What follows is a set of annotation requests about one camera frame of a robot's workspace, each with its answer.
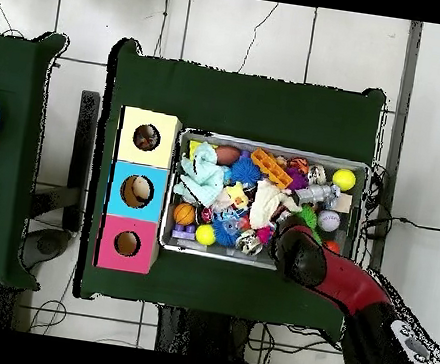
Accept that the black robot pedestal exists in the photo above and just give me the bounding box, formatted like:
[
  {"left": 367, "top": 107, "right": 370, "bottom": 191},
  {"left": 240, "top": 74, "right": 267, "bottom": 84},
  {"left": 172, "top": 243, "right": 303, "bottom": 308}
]
[{"left": 153, "top": 304, "right": 256, "bottom": 364}]

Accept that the yellow plush duck toy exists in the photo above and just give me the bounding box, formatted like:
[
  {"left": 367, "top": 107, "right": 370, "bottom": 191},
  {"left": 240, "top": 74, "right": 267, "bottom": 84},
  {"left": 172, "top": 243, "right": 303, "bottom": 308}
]
[{"left": 222, "top": 180, "right": 253, "bottom": 211}]

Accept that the yellow ball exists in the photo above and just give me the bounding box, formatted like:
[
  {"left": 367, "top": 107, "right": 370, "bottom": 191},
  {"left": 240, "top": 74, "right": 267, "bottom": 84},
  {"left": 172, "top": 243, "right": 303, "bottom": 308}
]
[
  {"left": 193, "top": 221, "right": 219, "bottom": 247},
  {"left": 330, "top": 167, "right": 359, "bottom": 193}
]

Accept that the blue spiky rubber ball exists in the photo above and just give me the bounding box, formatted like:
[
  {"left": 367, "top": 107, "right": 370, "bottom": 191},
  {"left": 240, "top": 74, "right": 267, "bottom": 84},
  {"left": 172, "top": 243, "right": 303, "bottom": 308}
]
[{"left": 228, "top": 154, "right": 266, "bottom": 189}]

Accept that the orange plastic compartment tray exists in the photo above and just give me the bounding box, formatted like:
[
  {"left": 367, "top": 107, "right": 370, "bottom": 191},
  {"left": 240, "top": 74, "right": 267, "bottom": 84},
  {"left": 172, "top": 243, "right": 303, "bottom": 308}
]
[{"left": 246, "top": 146, "right": 298, "bottom": 191}]

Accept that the silver toy robot figure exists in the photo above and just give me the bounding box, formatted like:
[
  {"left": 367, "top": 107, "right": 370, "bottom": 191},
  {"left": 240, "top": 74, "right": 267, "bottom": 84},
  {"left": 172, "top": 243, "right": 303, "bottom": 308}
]
[{"left": 292, "top": 178, "right": 343, "bottom": 212}]

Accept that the green spiky rubber ball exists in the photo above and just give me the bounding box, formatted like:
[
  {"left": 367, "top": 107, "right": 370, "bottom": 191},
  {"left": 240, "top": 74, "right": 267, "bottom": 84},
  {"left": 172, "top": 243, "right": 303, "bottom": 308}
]
[{"left": 294, "top": 202, "right": 325, "bottom": 243}]

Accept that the cream fluffy cloth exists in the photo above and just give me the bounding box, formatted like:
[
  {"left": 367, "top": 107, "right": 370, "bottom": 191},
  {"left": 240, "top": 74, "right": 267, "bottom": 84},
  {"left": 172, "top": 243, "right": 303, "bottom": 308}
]
[{"left": 246, "top": 177, "right": 305, "bottom": 236}]

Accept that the orange mini basketball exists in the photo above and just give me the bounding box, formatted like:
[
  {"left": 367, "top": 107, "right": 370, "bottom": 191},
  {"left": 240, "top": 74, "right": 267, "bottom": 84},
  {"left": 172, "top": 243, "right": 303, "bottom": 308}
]
[{"left": 172, "top": 201, "right": 199, "bottom": 228}]

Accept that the wire mesh bin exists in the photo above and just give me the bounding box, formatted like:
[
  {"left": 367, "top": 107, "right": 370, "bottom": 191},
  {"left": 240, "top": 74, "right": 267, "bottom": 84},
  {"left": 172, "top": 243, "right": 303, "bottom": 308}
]
[{"left": 155, "top": 124, "right": 374, "bottom": 285}]

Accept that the large colourful patterned cloth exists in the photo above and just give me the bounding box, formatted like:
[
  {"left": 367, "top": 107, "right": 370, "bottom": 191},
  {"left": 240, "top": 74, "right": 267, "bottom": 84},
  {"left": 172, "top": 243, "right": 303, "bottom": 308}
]
[{"left": 132, "top": 123, "right": 163, "bottom": 153}]

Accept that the black cable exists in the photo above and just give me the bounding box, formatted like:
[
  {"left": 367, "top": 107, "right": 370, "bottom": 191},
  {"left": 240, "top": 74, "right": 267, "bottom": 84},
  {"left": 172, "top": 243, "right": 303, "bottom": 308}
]
[{"left": 361, "top": 211, "right": 440, "bottom": 248}]

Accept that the dark green tablecloth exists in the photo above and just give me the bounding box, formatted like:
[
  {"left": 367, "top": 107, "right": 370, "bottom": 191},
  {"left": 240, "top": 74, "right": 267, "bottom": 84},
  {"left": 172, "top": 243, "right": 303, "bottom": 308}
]
[
  {"left": 73, "top": 35, "right": 390, "bottom": 343},
  {"left": 0, "top": 24, "right": 74, "bottom": 292}
]

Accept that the mint green cloth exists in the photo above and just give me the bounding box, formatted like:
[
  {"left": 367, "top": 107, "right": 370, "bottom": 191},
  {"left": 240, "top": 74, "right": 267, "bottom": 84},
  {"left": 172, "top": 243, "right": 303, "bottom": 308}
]
[{"left": 171, "top": 137, "right": 232, "bottom": 210}]

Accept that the wooden box with three holes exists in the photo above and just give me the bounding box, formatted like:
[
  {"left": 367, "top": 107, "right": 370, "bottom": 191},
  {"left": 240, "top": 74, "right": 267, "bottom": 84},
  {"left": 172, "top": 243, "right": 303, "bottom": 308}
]
[{"left": 93, "top": 104, "right": 185, "bottom": 277}]

